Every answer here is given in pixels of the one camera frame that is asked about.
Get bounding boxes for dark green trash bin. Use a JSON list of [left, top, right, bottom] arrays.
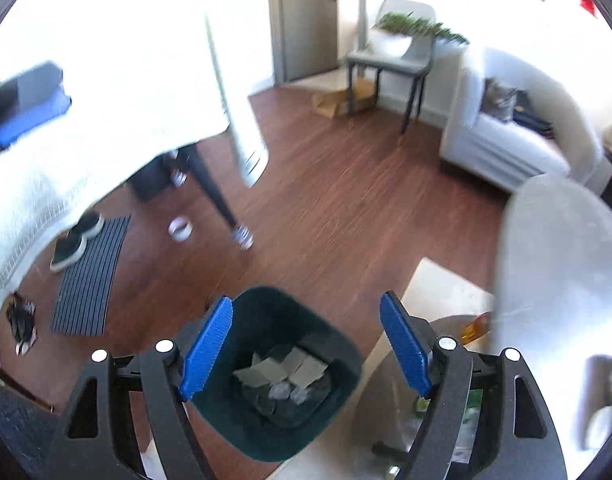
[[178, 286, 362, 462]]

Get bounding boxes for beige floor rug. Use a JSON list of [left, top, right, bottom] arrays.
[[269, 257, 494, 479]]

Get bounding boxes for amber bottle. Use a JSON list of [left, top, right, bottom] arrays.
[[460, 312, 492, 344]]

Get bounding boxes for tape roll on floor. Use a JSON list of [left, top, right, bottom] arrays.
[[168, 216, 193, 243]]

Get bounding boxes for striped door mat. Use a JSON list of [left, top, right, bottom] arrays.
[[50, 216, 131, 337]]

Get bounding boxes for black table leg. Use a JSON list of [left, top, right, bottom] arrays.
[[181, 145, 254, 250]]

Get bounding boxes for black shoes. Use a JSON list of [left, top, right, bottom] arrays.
[[50, 210, 105, 273]]

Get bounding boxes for round dark marble table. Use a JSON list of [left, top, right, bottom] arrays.
[[488, 176, 612, 479]]

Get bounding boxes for grey armchair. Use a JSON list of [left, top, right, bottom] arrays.
[[439, 47, 603, 193]]

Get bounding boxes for flat cardboard box on floor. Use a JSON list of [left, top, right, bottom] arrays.
[[311, 78, 375, 119]]

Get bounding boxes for black bag on armchair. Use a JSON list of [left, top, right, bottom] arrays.
[[513, 90, 554, 140]]

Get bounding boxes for grey cat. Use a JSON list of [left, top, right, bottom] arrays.
[[481, 77, 519, 124]]

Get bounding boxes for grey door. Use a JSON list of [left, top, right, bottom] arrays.
[[269, 0, 338, 84]]

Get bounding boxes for potted green plant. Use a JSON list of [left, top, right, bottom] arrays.
[[369, 12, 470, 58]]

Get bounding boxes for grey dining chair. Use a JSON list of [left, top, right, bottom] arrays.
[[343, 0, 436, 141]]

